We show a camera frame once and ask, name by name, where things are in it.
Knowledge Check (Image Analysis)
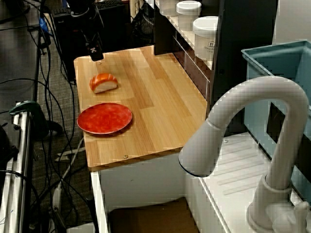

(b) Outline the toy salmon sushi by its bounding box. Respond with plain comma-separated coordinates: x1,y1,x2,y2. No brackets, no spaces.
89,72,119,94

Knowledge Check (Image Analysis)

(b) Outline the wooden countertop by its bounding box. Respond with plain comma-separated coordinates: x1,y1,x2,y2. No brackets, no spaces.
90,132,311,233

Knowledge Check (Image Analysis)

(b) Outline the red round plate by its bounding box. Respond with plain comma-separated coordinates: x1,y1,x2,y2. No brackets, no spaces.
77,102,133,135

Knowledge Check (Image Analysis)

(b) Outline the blue-grey plastic bin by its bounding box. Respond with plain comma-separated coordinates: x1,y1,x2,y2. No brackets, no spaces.
241,40,311,202

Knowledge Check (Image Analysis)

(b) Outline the black wire mesh basket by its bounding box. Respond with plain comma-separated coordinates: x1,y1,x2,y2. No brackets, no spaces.
131,7,156,47

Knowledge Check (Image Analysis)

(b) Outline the dark tiled backsplash shelf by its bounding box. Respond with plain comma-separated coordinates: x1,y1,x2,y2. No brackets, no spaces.
153,0,214,100

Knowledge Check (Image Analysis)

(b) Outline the plain white lidded jar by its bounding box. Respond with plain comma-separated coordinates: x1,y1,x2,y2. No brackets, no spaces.
175,0,202,31

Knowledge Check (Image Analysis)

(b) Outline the white toy faucet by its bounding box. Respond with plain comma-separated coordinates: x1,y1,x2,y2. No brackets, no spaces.
178,76,311,233

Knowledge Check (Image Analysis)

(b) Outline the white jar with printed label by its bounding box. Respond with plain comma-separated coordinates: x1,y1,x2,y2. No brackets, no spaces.
193,16,219,60

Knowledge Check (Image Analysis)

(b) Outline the silver metal rail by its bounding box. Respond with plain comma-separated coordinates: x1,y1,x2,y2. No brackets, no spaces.
4,104,34,233

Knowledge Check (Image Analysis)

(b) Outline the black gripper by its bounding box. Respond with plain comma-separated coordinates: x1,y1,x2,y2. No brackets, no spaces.
78,6,104,62

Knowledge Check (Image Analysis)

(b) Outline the white power cable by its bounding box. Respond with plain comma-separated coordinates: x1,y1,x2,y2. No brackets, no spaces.
52,138,85,214

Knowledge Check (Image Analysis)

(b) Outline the black upright panel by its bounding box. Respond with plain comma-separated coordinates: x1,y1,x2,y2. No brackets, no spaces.
210,0,279,107

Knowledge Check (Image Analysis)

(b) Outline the green clamp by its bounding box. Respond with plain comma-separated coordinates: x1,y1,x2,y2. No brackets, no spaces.
9,100,49,139

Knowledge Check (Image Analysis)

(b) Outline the black cable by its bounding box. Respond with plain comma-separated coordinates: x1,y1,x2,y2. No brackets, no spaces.
0,78,75,156

